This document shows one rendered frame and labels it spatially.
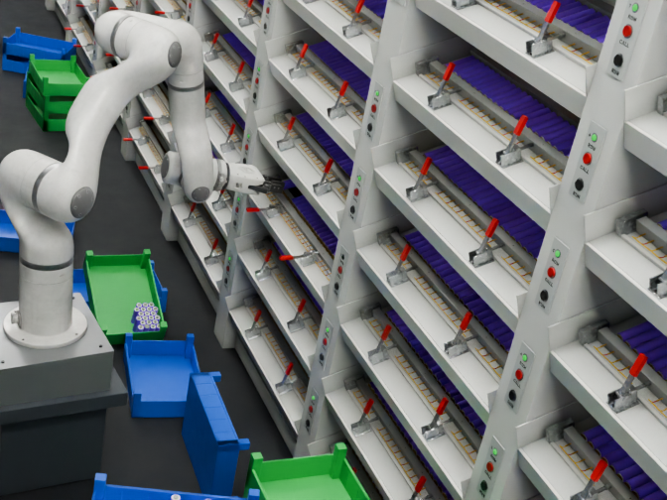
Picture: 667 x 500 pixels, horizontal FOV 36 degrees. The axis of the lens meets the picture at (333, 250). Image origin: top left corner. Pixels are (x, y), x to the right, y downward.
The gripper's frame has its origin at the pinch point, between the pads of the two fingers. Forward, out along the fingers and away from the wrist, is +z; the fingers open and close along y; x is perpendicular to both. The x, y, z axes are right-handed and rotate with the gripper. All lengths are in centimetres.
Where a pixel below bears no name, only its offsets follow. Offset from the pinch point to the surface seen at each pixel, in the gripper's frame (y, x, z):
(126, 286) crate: 38, 57, -19
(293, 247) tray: -21.4, 7.9, 0.2
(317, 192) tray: -30.9, -12.1, -3.8
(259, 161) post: 12.7, -1.1, -0.6
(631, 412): -145, -32, -4
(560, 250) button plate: -123, -46, -10
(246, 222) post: 12.7, 18.3, 1.5
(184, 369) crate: 3, 64, -8
